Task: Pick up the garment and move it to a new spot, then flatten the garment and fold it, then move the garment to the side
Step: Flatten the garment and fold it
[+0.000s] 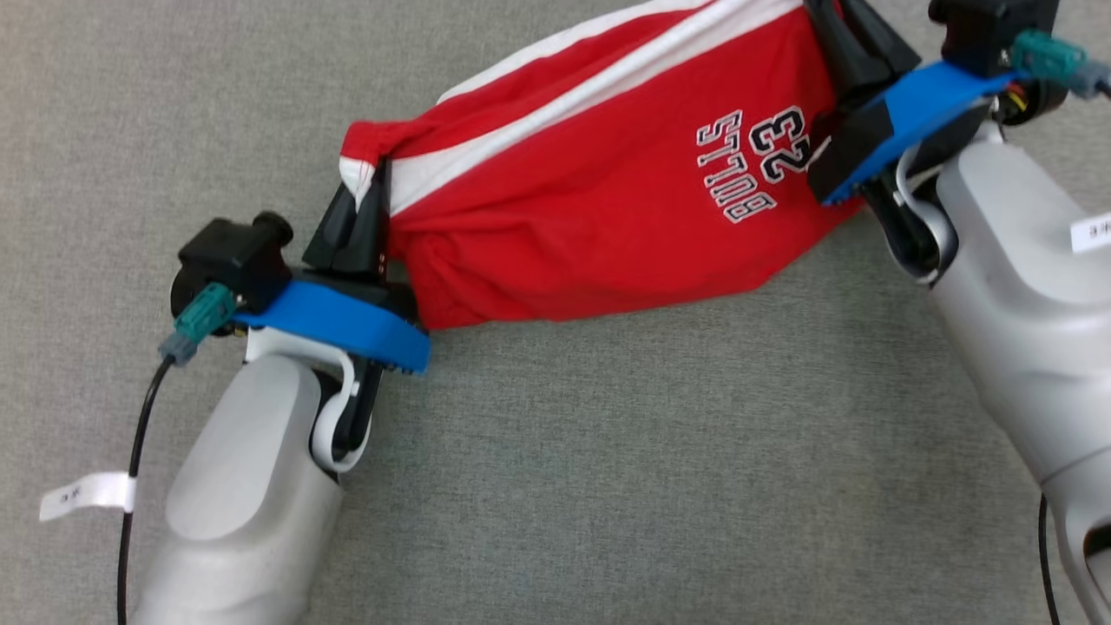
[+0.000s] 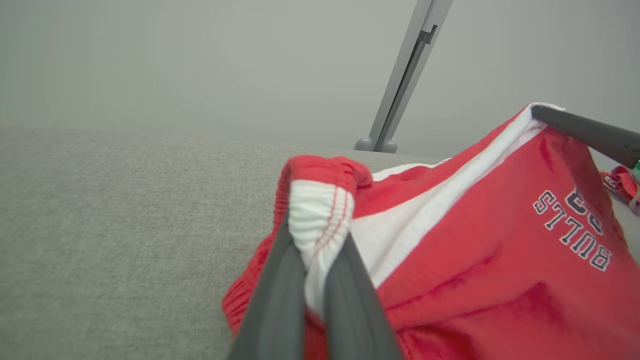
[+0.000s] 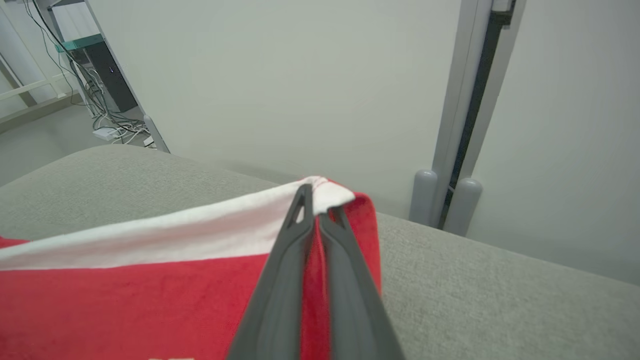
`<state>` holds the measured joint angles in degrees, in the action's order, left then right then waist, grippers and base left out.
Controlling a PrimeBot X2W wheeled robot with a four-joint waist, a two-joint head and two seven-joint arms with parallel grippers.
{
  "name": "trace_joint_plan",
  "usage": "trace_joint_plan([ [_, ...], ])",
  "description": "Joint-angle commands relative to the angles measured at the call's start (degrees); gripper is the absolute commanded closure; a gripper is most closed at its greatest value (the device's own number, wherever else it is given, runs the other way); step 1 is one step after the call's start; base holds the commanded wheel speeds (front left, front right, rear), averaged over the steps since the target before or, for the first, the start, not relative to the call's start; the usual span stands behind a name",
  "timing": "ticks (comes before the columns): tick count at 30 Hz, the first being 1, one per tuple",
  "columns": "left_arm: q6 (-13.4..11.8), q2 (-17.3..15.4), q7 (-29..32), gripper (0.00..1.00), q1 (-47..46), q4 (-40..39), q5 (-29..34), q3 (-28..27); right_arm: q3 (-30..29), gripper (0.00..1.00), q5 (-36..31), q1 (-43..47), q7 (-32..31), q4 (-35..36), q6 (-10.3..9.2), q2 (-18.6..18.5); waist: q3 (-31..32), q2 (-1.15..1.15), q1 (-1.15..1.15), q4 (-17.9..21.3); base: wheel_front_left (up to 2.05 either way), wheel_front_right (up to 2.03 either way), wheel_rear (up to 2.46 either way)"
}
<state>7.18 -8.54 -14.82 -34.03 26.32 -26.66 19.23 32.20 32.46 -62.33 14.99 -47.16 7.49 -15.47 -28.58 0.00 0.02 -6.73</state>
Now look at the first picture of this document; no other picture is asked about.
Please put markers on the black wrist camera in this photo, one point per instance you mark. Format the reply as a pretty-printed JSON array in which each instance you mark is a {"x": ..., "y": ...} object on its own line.
[
  {"x": 230, "y": 260},
  {"x": 981, "y": 35}
]

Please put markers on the red basketball shorts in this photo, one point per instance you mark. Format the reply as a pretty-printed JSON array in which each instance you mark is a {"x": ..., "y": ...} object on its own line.
[{"x": 590, "y": 200}]

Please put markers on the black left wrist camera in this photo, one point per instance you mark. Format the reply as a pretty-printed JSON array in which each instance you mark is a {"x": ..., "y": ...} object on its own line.
[{"x": 230, "y": 260}]

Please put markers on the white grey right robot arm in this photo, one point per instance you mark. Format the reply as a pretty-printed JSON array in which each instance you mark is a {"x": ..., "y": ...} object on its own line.
[{"x": 1024, "y": 286}]

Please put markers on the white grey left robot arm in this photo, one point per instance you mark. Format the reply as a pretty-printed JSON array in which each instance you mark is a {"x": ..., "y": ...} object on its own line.
[{"x": 243, "y": 495}]

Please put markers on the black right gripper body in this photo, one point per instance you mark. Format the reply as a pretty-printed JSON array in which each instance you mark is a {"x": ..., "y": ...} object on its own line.
[{"x": 846, "y": 148}]

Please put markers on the teal left camera connector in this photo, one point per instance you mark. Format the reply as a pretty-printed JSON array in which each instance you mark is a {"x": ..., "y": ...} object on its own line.
[{"x": 200, "y": 317}]

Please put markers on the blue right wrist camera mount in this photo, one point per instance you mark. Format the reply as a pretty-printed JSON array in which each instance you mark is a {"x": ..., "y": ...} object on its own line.
[{"x": 920, "y": 104}]

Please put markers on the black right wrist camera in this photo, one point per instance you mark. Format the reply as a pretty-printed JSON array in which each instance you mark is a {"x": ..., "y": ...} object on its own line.
[{"x": 981, "y": 35}]

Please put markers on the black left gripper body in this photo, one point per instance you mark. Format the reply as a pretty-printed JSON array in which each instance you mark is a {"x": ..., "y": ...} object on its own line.
[{"x": 382, "y": 291}]

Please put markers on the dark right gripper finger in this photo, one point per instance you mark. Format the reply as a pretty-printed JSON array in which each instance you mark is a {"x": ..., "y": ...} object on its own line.
[
  {"x": 838, "y": 43},
  {"x": 881, "y": 43}
]

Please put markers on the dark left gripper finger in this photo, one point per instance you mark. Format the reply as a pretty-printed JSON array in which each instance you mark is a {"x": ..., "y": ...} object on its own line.
[
  {"x": 330, "y": 239},
  {"x": 373, "y": 226}
]

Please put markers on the teal camera connector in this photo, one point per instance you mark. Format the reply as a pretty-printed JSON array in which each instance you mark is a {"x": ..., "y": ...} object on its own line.
[
  {"x": 1046, "y": 54},
  {"x": 200, "y": 317}
]

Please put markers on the teal right camera connector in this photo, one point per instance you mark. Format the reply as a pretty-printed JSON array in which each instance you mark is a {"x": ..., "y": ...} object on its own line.
[{"x": 1046, "y": 54}]

